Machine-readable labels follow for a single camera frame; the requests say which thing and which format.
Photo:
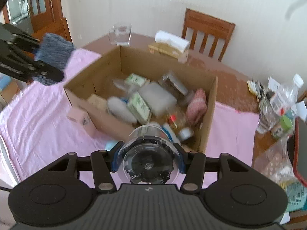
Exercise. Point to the large clear jar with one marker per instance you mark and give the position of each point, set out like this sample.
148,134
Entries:
124,85

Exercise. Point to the glass mug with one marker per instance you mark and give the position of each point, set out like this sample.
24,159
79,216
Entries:
120,34

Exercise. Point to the brown cardboard box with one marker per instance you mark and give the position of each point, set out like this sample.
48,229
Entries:
180,80

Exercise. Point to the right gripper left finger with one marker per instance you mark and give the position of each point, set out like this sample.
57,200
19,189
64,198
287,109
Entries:
103,162

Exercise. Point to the green white small box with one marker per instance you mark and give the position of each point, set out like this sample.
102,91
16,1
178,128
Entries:
137,80

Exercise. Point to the small beige tag box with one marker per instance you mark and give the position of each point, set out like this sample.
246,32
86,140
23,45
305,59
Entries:
98,102

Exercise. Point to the pink carton box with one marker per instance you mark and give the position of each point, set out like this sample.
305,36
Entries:
81,117

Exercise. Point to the gold tissue box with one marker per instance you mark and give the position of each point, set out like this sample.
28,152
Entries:
170,45

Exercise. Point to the jar of golden capsules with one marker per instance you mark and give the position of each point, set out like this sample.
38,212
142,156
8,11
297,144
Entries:
179,123

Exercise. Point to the clear jar dark contents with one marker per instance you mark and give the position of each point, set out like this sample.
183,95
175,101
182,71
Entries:
148,157

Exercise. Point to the white blue round ball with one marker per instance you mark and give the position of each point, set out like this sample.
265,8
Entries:
113,145

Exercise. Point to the pink knitted sock roll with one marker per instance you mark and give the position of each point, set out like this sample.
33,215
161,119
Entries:
197,107

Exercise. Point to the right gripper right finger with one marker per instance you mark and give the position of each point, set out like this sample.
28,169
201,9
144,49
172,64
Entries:
192,164

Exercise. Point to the pink table cloth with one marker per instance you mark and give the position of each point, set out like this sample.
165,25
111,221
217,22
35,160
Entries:
35,129

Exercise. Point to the clear water bottle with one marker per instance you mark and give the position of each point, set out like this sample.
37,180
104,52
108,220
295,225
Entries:
283,99

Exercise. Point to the green cap small bottle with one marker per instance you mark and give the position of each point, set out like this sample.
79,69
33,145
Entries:
285,127

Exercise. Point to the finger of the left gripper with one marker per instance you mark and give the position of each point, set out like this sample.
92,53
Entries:
46,74
26,42

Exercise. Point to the blue knitted sock roll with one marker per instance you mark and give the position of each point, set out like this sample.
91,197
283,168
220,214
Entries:
55,51

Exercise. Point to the white sock blue band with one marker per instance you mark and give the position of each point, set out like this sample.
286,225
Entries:
118,109

